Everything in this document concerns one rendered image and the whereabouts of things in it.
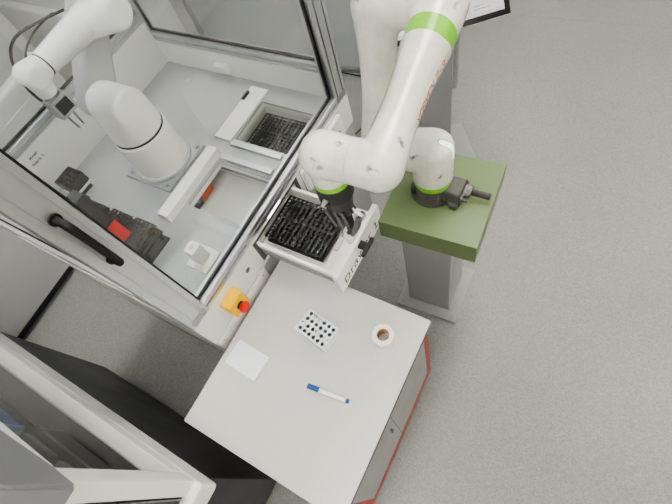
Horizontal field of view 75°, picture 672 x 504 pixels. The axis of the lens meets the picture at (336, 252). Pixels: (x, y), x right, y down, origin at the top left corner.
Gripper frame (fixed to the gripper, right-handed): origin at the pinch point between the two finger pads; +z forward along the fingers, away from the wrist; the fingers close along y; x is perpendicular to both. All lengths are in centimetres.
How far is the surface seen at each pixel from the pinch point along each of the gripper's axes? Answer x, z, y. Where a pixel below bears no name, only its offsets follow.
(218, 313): -35, 16, -33
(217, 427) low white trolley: -65, 29, -19
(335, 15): 165, 60, -106
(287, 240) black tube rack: -3.9, 13.9, -24.2
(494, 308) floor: 35, 103, 42
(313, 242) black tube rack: -1.2, 13.9, -15.5
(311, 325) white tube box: -24.2, 24.4, -6.2
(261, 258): -11.4, 20.0, -32.8
